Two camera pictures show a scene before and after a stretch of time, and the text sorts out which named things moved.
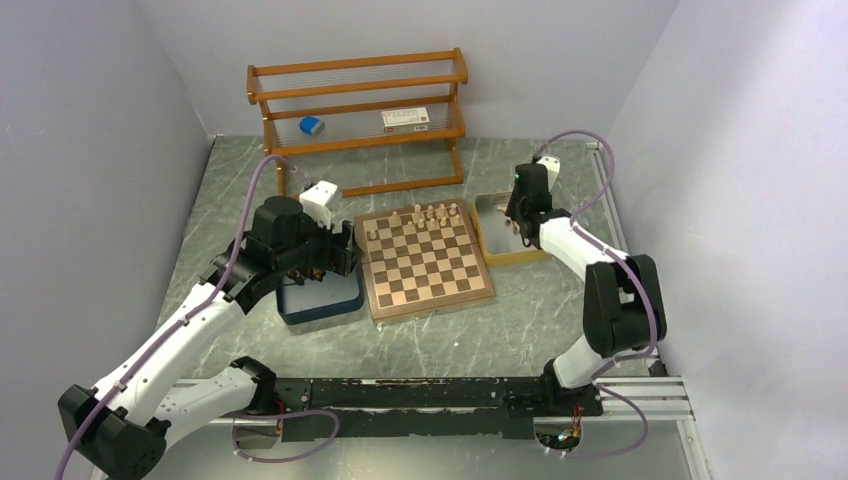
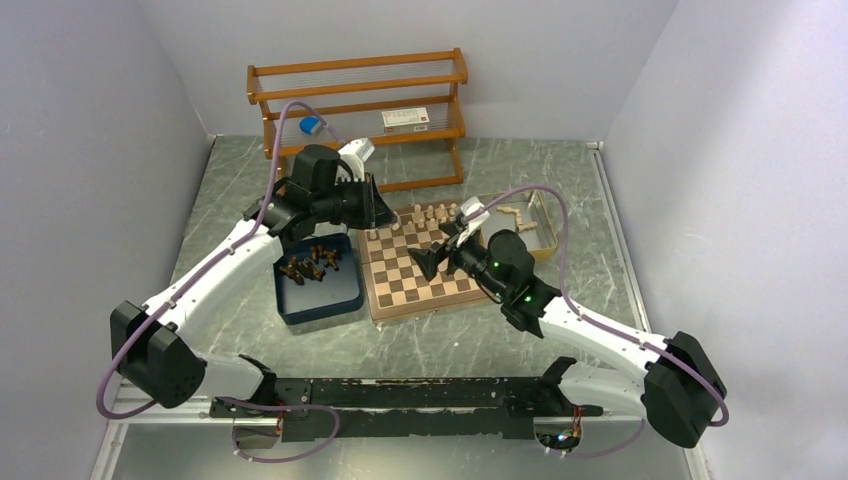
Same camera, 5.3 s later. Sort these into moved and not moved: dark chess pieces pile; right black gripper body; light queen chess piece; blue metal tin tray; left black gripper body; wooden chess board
Moved: right black gripper body; left black gripper body
Not moved: light queen chess piece; dark chess pieces pile; wooden chess board; blue metal tin tray
